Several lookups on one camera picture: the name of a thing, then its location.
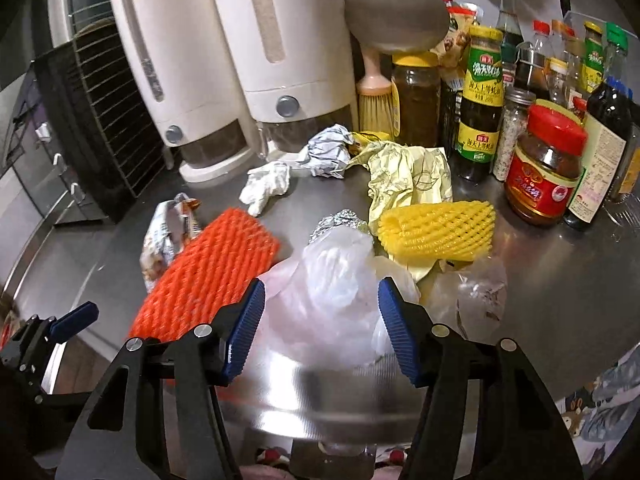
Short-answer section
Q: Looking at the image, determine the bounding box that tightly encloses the crumpled grey white paper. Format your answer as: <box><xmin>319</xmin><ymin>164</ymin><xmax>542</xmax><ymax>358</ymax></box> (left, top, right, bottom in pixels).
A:
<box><xmin>280</xmin><ymin>124</ymin><xmax>356</xmax><ymax>180</ymax></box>

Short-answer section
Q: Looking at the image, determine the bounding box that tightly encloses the clear plastic bag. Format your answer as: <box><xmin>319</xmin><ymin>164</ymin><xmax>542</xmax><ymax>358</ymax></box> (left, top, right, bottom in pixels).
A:
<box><xmin>252</xmin><ymin>230</ymin><xmax>425</xmax><ymax>376</ymax></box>

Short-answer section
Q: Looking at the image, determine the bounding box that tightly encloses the bottle with green cap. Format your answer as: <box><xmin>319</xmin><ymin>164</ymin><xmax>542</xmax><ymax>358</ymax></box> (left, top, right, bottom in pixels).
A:
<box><xmin>604</xmin><ymin>22</ymin><xmax>629</xmax><ymax>82</ymax></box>

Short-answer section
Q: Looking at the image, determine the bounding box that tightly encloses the hanging metal ladle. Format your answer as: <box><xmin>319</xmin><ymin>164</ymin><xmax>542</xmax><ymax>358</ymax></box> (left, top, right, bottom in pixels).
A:
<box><xmin>345</xmin><ymin>0</ymin><xmax>451</xmax><ymax>55</ymax></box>

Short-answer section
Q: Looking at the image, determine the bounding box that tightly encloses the yellow sponge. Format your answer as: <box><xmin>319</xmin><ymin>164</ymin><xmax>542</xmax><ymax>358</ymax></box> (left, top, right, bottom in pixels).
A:
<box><xmin>377</xmin><ymin>199</ymin><xmax>497</xmax><ymax>264</ymax></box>

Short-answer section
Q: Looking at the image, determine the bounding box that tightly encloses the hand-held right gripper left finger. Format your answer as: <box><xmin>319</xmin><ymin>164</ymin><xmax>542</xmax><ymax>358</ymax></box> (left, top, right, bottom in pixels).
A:
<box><xmin>55</xmin><ymin>278</ymin><xmax>266</xmax><ymax>480</ymax></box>

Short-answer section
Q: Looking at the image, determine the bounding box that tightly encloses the green label bottle yellow cap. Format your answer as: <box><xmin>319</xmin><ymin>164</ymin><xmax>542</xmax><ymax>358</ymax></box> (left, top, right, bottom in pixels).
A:
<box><xmin>582</xmin><ymin>21</ymin><xmax>607</xmax><ymax>94</ymax></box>

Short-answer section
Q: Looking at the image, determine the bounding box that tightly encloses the crumpled aluminium foil ball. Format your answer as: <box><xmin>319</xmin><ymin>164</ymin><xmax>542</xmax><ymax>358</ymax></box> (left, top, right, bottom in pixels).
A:
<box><xmin>310</xmin><ymin>208</ymin><xmax>370</xmax><ymax>246</ymax></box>

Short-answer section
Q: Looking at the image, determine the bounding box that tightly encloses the yellow lid pickle jar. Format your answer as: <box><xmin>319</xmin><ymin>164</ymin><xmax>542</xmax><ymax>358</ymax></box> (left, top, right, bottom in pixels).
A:
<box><xmin>391</xmin><ymin>51</ymin><xmax>442</xmax><ymax>149</ymax></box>

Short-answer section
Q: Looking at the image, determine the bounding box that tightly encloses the orange foam fruit net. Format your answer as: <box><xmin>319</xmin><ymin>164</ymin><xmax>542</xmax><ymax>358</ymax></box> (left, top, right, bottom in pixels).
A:
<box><xmin>127</xmin><ymin>206</ymin><xmax>282</xmax><ymax>391</ymax></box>

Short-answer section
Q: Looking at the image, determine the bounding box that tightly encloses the small dark glass bottle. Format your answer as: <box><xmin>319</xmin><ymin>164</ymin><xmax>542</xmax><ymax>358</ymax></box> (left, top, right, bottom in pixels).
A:
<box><xmin>514</xmin><ymin>42</ymin><xmax>551</xmax><ymax>102</ymax></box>

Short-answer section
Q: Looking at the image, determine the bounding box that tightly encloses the white rice dispenser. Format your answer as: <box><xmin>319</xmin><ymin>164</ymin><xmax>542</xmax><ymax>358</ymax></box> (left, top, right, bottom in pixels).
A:
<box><xmin>205</xmin><ymin>0</ymin><xmax>361</xmax><ymax>162</ymax></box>
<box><xmin>106</xmin><ymin>0</ymin><xmax>252</xmax><ymax>184</ymax></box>

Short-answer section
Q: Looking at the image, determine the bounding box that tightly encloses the pink handled brush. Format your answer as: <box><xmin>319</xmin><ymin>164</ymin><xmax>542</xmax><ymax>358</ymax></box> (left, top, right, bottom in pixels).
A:
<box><xmin>357</xmin><ymin>45</ymin><xmax>397</xmax><ymax>139</ymax></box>

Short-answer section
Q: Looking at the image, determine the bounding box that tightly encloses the yellow wrapper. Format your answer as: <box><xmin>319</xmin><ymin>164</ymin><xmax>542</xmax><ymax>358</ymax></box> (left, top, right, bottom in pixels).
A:
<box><xmin>347</xmin><ymin>132</ymin><xmax>454</xmax><ymax>282</ymax></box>

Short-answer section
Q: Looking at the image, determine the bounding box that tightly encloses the clear spice grinder jar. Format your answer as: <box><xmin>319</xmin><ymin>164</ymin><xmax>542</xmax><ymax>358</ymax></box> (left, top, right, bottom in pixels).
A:
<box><xmin>492</xmin><ymin>86</ymin><xmax>537</xmax><ymax>182</ymax></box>

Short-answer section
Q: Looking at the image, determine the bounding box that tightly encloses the red lid sauce jar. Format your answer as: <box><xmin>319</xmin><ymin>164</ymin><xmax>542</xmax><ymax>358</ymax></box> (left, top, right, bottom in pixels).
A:
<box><xmin>504</xmin><ymin>102</ymin><xmax>589</xmax><ymax>226</ymax></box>

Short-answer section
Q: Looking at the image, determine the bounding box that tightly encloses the tall dark bottle orange cap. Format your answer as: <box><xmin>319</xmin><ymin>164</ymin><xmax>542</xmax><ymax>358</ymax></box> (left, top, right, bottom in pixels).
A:
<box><xmin>495</xmin><ymin>0</ymin><xmax>524</xmax><ymax>63</ymax></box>

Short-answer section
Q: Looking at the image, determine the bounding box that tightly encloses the yellow snack packet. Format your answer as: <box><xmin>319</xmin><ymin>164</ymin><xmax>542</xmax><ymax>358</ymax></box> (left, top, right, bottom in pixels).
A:
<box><xmin>432</xmin><ymin>4</ymin><xmax>484</xmax><ymax>69</ymax></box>

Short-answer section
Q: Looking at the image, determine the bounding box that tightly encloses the crumpled clear plastic wrapper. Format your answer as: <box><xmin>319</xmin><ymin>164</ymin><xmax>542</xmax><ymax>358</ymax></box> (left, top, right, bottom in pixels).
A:
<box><xmin>425</xmin><ymin>257</ymin><xmax>509</xmax><ymax>342</ymax></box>

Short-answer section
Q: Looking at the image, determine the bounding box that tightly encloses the white tissue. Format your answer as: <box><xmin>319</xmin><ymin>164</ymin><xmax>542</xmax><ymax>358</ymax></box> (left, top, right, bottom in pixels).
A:
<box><xmin>239</xmin><ymin>162</ymin><xmax>292</xmax><ymax>218</ymax></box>

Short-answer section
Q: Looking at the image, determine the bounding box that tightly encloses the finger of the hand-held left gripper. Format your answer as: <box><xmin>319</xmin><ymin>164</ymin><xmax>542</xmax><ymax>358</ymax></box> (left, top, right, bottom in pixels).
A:
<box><xmin>27</xmin><ymin>302</ymin><xmax>99</xmax><ymax>356</ymax></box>

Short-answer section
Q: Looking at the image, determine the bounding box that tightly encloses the grey metal cabinet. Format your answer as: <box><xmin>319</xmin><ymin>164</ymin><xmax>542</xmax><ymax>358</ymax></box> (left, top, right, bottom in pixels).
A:
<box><xmin>0</xmin><ymin>67</ymin><xmax>114</xmax><ymax>282</ymax></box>

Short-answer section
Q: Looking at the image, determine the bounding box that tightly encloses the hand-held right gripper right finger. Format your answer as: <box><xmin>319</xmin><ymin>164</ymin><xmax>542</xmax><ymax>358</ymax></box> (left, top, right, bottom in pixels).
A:
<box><xmin>377</xmin><ymin>276</ymin><xmax>586</xmax><ymax>480</ymax></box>

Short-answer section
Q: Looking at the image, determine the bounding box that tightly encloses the small bottle yellow cap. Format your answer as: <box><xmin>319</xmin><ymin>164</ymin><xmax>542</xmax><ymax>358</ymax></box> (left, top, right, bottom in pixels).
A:
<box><xmin>547</xmin><ymin>57</ymin><xmax>571</xmax><ymax>109</ymax></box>

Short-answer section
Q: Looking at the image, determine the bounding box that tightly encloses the clear bottle red cap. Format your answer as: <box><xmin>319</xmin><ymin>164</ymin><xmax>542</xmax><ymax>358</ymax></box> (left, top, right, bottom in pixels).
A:
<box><xmin>531</xmin><ymin>20</ymin><xmax>552</xmax><ymax>68</ymax></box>

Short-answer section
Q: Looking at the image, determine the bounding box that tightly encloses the black wire dish rack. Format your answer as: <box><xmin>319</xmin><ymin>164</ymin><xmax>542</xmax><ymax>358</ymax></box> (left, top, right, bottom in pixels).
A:
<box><xmin>32</xmin><ymin>17</ymin><xmax>169</xmax><ymax>202</ymax></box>

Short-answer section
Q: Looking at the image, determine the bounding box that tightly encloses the white orange snack wrapper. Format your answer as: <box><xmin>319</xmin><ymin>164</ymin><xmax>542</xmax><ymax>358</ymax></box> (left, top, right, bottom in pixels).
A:
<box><xmin>140</xmin><ymin>195</ymin><xmax>204</xmax><ymax>294</ymax></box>

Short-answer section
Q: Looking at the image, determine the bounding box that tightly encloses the dark bottle white label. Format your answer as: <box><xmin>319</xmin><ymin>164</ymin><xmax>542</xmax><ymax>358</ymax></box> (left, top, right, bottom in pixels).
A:
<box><xmin>564</xmin><ymin>77</ymin><xmax>637</xmax><ymax>232</ymax></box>

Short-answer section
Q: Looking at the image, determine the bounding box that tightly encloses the dark sauce bottle yellow label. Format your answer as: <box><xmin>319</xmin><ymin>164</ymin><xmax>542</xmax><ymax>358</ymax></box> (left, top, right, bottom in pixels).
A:
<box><xmin>455</xmin><ymin>25</ymin><xmax>506</xmax><ymax>184</ymax></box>

